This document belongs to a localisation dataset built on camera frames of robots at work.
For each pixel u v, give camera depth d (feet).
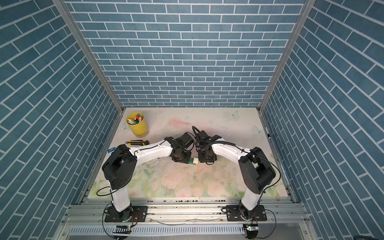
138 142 3.25
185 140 2.41
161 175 2.84
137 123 3.14
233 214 2.41
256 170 1.56
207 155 2.50
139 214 2.40
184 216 2.43
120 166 1.69
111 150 3.15
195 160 2.92
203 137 2.41
